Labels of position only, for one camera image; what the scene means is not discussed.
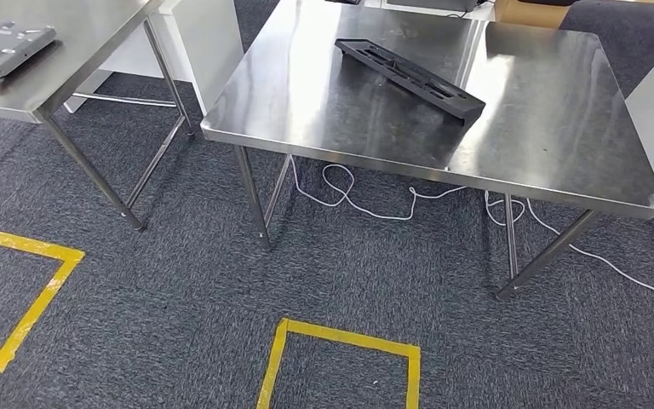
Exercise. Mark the grey stamped metal plate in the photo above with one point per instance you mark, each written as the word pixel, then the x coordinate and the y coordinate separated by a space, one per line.
pixel 0 51

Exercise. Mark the yellow floor tape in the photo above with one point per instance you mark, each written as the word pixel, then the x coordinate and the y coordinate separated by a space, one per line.
pixel 273 367
pixel 43 302

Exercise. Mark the long black plastic part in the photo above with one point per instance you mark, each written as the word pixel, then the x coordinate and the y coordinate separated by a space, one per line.
pixel 462 107

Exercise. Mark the stainless steel workbench table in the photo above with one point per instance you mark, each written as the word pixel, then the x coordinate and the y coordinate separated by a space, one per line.
pixel 304 101

